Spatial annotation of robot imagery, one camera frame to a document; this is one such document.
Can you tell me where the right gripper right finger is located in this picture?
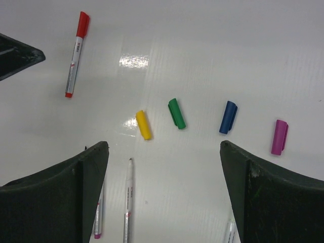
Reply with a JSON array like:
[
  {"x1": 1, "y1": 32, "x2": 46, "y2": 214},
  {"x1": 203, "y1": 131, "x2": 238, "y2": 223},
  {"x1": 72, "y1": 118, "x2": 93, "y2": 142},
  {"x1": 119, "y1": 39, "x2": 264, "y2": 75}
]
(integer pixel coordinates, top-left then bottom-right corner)
[{"x1": 220, "y1": 140, "x2": 323, "y2": 242}]

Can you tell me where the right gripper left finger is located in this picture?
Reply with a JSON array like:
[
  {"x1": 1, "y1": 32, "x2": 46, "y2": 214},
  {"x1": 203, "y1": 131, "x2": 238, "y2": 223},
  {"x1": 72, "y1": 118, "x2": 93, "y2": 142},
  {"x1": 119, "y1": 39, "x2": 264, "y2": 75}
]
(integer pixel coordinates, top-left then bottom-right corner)
[{"x1": 1, "y1": 141, "x2": 109, "y2": 242}]

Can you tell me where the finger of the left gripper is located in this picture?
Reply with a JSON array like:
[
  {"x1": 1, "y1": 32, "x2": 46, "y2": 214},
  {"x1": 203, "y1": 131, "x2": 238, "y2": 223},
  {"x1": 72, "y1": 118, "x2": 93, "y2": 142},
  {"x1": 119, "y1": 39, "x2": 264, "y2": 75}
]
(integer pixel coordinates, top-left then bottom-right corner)
[{"x1": 0, "y1": 33, "x2": 46, "y2": 80}]

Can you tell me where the purple marker pen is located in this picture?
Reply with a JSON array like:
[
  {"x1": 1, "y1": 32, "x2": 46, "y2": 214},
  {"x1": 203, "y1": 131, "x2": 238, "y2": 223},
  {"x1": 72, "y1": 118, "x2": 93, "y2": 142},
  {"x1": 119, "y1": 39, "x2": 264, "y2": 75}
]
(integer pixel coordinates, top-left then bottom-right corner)
[{"x1": 93, "y1": 184, "x2": 104, "y2": 239}]

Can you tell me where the red marker pen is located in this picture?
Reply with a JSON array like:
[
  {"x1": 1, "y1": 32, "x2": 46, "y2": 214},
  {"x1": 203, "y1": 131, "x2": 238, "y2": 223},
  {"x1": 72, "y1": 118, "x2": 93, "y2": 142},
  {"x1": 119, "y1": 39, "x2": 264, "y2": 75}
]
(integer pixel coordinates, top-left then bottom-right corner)
[{"x1": 65, "y1": 35, "x2": 83, "y2": 98}]

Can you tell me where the yellow marker pen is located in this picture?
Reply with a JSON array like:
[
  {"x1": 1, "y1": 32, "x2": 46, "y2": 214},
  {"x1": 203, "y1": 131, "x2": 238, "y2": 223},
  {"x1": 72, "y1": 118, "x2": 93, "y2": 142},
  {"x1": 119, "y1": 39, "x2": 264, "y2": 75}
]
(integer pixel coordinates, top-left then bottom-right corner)
[{"x1": 123, "y1": 158, "x2": 134, "y2": 243}]

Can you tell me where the purple pen cap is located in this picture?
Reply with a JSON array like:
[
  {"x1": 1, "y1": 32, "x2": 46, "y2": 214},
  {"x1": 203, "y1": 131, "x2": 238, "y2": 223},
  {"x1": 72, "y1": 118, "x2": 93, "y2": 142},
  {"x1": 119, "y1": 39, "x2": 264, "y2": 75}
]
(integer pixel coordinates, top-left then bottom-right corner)
[{"x1": 271, "y1": 119, "x2": 289, "y2": 156}]

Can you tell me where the blue pen cap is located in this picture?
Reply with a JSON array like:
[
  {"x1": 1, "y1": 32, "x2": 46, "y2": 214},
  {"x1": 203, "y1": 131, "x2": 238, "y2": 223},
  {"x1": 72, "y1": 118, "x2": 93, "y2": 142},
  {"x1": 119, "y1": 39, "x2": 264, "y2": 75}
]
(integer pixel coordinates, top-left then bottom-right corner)
[{"x1": 219, "y1": 101, "x2": 238, "y2": 134}]

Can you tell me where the yellow pen cap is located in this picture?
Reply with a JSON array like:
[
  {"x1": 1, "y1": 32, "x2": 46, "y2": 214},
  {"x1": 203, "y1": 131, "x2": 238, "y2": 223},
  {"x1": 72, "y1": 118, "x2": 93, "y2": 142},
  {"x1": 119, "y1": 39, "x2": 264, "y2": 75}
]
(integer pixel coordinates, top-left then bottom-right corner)
[{"x1": 136, "y1": 110, "x2": 152, "y2": 140}]

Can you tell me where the green pen cap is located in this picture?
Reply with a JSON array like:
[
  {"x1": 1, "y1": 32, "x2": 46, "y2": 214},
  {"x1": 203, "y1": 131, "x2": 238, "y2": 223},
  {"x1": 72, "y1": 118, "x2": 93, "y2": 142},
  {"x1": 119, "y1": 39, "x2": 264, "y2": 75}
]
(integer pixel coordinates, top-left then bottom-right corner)
[{"x1": 168, "y1": 98, "x2": 186, "y2": 130}]

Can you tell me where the red pen cap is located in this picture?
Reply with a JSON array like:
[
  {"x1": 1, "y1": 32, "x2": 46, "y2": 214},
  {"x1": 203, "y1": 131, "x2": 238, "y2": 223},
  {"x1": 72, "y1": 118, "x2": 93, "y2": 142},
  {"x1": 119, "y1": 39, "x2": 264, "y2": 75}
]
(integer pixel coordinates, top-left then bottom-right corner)
[{"x1": 76, "y1": 11, "x2": 90, "y2": 38}]

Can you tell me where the green marker pen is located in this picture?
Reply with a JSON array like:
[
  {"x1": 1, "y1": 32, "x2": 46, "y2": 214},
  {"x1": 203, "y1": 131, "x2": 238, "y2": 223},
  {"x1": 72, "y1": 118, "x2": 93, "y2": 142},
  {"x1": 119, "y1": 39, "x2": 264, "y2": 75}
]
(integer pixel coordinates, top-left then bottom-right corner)
[{"x1": 223, "y1": 219, "x2": 237, "y2": 243}]

